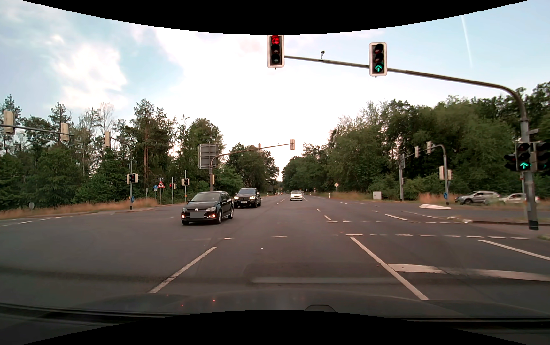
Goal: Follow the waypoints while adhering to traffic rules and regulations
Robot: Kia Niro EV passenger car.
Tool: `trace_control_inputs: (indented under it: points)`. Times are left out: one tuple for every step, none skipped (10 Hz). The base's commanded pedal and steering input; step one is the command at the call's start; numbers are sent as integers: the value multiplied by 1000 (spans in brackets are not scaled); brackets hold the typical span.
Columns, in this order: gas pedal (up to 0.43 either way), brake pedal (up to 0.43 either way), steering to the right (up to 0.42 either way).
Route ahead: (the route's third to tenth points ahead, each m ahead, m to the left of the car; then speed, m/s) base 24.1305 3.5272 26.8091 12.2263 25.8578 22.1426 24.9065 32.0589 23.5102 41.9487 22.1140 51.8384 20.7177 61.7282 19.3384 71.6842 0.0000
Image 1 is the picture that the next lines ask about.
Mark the silver suv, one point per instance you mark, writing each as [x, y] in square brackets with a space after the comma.
[477, 197]

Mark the traffic light on short post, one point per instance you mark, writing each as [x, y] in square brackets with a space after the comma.
[131, 178]

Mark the wood of trees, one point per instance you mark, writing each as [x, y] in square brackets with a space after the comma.
[88, 163]
[447, 148]

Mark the large road sign back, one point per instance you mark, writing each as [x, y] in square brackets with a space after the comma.
[208, 155]

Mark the dry grass verge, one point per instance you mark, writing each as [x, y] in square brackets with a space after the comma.
[351, 195]
[73, 208]

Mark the grey asphalt road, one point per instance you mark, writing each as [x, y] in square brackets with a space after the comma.
[275, 254]

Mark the traffic light on bent post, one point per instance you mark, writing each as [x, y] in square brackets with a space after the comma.
[444, 167]

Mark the traffic light on grey post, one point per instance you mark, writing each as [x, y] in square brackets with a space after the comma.
[401, 177]

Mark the black suv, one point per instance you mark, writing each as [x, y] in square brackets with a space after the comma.
[247, 197]

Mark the small traffic light on post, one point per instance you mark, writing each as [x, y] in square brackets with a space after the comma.
[185, 182]

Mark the road markings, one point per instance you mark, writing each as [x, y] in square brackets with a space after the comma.
[186, 266]

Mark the triangular warning sign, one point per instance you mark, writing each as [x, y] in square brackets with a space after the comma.
[160, 185]

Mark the kerbed traffic island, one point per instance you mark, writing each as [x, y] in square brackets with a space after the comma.
[505, 221]

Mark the white car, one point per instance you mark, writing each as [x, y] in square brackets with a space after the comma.
[296, 195]

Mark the black hatchback car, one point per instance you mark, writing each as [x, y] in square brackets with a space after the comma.
[207, 207]

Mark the car's own bonnet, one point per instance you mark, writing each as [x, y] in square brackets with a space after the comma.
[275, 304]

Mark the silver car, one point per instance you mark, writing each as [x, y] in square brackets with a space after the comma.
[512, 198]

